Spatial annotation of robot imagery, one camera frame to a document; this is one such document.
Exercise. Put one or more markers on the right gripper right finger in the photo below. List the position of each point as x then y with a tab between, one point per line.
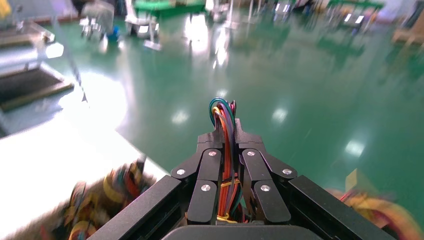
265	172

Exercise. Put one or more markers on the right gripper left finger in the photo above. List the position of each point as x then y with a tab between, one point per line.
207	172

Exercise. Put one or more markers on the brown pulp cardboard divider box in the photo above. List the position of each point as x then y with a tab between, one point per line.
358	182

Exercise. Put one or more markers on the green workbench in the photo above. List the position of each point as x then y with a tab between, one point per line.
169	6

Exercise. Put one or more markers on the grey wheeled cart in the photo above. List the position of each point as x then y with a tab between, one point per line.
97	18

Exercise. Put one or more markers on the wooden pallet stack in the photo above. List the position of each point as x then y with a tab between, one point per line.
409	34

